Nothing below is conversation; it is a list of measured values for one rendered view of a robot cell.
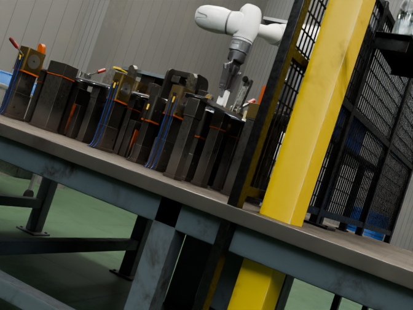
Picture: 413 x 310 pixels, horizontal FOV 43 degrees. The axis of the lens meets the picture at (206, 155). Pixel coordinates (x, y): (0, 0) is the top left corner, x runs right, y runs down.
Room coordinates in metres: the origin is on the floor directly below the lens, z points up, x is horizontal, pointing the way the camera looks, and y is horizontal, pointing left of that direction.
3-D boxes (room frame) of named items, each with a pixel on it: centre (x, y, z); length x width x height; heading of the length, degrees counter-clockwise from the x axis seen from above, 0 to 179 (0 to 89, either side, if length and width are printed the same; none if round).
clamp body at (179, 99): (2.06, 0.18, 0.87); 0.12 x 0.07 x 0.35; 147
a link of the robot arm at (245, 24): (2.22, 0.02, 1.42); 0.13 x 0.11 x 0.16; 73
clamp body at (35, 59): (2.62, 1.01, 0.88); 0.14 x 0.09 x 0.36; 147
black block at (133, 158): (2.17, 0.28, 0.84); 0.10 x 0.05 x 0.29; 147
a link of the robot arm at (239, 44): (2.22, 0.01, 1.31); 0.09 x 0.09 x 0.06
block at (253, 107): (1.96, -0.15, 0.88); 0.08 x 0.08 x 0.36; 57
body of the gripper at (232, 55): (2.22, 0.01, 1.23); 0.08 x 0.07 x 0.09; 147
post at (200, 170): (1.97, -0.01, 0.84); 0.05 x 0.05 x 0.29; 57
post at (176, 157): (1.82, 0.09, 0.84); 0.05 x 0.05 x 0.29; 57
